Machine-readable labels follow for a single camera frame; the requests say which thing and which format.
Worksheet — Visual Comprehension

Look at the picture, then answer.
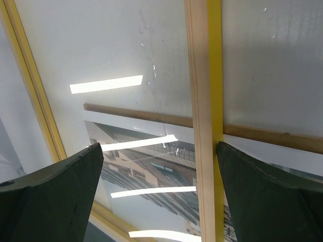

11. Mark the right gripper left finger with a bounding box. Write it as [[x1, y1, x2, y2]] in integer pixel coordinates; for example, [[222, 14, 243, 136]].
[[1, 143, 103, 241]]

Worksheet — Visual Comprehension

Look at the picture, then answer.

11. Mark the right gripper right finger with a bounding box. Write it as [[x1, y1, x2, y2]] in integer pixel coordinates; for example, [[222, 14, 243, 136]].
[[217, 142, 322, 241]]

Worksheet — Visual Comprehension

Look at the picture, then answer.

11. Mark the yellow wooden picture frame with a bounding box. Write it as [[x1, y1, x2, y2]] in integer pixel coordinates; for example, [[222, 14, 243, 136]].
[[1, 1, 224, 241]]

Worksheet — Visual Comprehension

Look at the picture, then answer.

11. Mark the brown backing board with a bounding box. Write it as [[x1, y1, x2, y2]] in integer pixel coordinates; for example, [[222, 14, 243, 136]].
[[83, 103, 322, 154]]

